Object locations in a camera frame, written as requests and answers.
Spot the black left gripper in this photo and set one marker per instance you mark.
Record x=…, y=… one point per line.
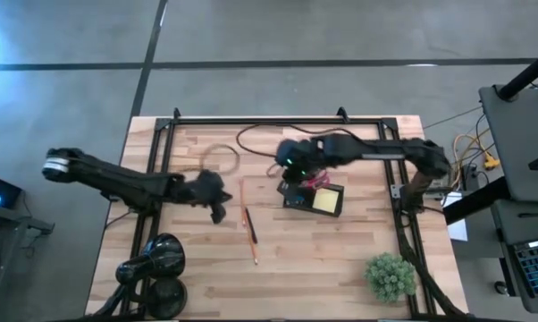
x=204, y=188

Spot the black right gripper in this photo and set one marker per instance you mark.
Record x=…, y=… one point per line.
x=300, y=154

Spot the blue eraser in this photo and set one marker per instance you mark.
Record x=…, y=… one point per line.
x=296, y=197

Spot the yellow sticky note pad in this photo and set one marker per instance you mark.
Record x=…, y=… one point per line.
x=325, y=200

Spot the black mesh desk organizer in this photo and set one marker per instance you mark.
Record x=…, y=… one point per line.
x=296, y=208

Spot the short black pen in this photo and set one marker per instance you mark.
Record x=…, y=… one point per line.
x=251, y=226

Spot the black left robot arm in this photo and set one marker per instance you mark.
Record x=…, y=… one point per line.
x=117, y=181

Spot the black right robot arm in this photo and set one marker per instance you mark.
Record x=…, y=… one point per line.
x=385, y=147

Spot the black desk lamp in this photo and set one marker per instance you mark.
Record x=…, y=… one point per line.
x=162, y=257

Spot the small green potted plant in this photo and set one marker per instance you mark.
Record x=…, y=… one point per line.
x=389, y=277

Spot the white paper sheet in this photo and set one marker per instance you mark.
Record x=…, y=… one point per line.
x=456, y=230

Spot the grey metal stand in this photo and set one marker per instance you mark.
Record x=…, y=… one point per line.
x=10, y=219

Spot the black device with blue light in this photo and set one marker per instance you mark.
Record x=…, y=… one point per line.
x=1, y=192

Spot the grey cart top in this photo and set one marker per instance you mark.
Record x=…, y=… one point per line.
x=519, y=134

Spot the grey side desk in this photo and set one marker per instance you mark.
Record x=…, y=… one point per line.
x=519, y=228

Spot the black pole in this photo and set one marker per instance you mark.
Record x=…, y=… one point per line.
x=526, y=73

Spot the black caster wheel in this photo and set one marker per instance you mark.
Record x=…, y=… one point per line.
x=501, y=287

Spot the backlit keyboard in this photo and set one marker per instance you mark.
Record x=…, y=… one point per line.
x=537, y=268

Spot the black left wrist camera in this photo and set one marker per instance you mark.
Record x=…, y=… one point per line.
x=218, y=214

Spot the black frame clamp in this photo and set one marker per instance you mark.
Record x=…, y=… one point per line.
x=342, y=114
x=176, y=113

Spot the black aluminium table frame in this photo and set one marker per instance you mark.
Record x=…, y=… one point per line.
x=206, y=121

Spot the silver frame bracket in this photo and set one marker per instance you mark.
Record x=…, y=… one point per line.
x=396, y=191

